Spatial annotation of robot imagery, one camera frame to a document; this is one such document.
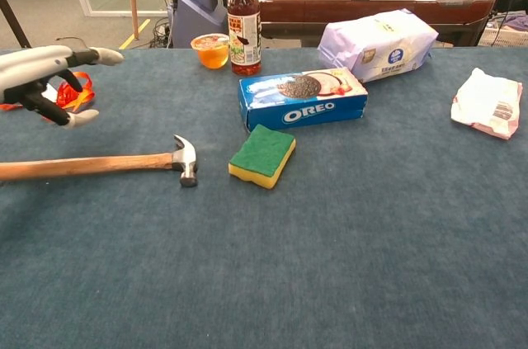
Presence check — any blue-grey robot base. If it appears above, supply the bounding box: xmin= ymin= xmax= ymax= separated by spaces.
xmin=167 ymin=0 xmax=232 ymax=50

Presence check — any dark tea bottle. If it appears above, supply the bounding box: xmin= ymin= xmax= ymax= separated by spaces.
xmin=226 ymin=0 xmax=262 ymax=77

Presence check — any white plastic basket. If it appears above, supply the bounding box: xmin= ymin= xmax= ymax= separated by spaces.
xmin=478 ymin=14 xmax=528 ymax=48

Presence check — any orange lanyard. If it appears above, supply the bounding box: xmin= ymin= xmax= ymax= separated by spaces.
xmin=0 ymin=71 xmax=96 ymax=113

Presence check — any black cable tangle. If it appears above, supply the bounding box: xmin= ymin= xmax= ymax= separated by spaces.
xmin=148 ymin=21 xmax=172 ymax=49

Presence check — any large white tissue pack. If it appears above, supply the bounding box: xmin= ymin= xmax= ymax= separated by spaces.
xmin=317 ymin=8 xmax=440 ymax=84

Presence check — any purple cloth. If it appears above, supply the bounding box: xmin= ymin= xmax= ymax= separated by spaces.
xmin=501 ymin=13 xmax=528 ymax=32

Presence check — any wooden handle claw hammer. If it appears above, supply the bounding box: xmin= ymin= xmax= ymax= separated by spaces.
xmin=0 ymin=134 xmax=199 ymax=188

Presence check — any blue felt table mat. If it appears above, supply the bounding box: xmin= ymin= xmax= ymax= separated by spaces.
xmin=0 ymin=46 xmax=528 ymax=349

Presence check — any blue Oreo cookie box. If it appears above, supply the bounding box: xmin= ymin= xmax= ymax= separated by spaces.
xmin=238 ymin=66 xmax=369 ymax=133

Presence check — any green yellow sponge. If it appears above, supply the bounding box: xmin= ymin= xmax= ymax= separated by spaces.
xmin=228 ymin=124 xmax=297 ymax=191

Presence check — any black tripod leg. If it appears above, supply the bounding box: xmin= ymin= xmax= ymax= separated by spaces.
xmin=0 ymin=0 xmax=32 ymax=49

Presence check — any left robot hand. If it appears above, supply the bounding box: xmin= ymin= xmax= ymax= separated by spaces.
xmin=0 ymin=45 xmax=125 ymax=130

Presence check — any orange jelly cup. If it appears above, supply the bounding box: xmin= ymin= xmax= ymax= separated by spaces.
xmin=190 ymin=33 xmax=230 ymax=70

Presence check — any small white snack bag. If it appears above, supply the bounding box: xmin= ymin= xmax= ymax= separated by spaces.
xmin=450 ymin=67 xmax=524 ymax=141

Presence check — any brown mahjong table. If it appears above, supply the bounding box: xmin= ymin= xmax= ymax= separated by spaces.
xmin=247 ymin=0 xmax=496 ymax=48

